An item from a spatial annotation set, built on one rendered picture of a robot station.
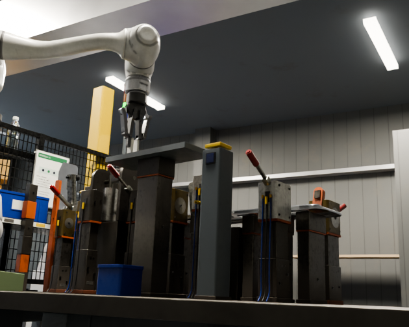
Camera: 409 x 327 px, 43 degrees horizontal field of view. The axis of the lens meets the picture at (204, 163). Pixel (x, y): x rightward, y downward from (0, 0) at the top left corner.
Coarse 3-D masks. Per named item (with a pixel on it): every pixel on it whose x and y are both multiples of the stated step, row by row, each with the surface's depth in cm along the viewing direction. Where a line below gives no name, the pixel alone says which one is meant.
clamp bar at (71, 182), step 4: (68, 176) 229; (72, 176) 229; (76, 176) 233; (68, 180) 230; (72, 180) 229; (76, 180) 233; (68, 184) 230; (72, 184) 229; (68, 188) 230; (72, 188) 228; (68, 192) 230; (72, 192) 228; (68, 196) 229; (72, 196) 228; (68, 200) 229; (72, 200) 228; (76, 200) 229; (72, 204) 227; (76, 204) 229; (68, 208) 229
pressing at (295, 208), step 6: (306, 204) 162; (312, 204) 161; (318, 204) 161; (234, 210) 179; (240, 210) 178; (246, 210) 176; (252, 210) 174; (294, 210) 172; (300, 210) 172; (306, 210) 171; (312, 210) 171; (318, 210) 170; (324, 210) 170; (330, 210) 164; (234, 216) 189; (294, 216) 183; (330, 216) 176; (336, 216) 175; (234, 222) 201; (240, 222) 199
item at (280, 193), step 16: (272, 192) 157; (288, 192) 162; (272, 208) 156; (288, 208) 161; (272, 224) 156; (272, 240) 155; (272, 256) 153; (272, 272) 152; (288, 272) 156; (272, 288) 151; (288, 288) 155
